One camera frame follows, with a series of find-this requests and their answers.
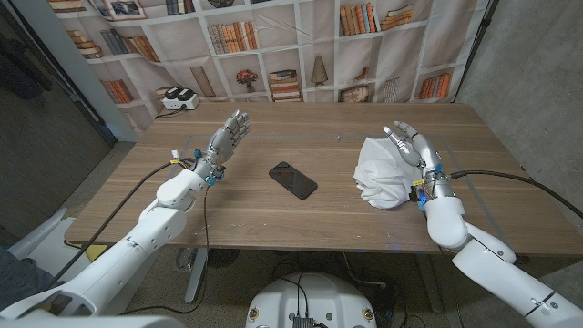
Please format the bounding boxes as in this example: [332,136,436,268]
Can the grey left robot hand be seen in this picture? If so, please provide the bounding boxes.
[195,108,251,181]

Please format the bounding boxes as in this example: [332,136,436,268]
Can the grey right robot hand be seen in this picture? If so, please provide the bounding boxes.
[382,120,456,201]

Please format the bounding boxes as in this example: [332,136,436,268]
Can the white cloth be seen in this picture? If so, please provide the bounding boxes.
[353,136,432,210]

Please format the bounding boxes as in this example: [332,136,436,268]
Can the white power strip with adapters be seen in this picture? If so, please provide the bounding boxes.
[161,86,201,111]

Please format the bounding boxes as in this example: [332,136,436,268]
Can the black smartphone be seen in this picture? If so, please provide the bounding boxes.
[268,160,319,200]

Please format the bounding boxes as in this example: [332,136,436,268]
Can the printed bookshelf backdrop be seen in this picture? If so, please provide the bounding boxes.
[45,0,491,134]

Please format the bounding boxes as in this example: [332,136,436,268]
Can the grey table leg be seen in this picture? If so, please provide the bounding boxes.
[184,248,210,304]
[416,253,444,314]

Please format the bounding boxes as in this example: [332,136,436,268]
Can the black backdrop stand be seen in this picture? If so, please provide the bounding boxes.
[453,0,500,104]

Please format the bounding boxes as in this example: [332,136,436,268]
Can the yellow paper sheet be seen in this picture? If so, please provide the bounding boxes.
[85,244,109,261]

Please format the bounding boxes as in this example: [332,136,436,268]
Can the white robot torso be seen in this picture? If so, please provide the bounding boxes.
[245,272,378,328]

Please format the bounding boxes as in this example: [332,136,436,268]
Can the person in blue jeans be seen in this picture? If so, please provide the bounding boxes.
[0,245,60,311]

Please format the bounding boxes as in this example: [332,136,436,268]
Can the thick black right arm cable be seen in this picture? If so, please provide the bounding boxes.
[450,169,583,220]

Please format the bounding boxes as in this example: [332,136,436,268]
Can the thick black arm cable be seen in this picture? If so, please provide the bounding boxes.
[450,169,583,220]
[45,159,197,288]

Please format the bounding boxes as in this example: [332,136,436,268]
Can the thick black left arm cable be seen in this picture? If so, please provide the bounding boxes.
[45,159,197,288]

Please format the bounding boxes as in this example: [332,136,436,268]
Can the thin black left wrist cable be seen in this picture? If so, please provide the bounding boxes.
[120,184,210,316]

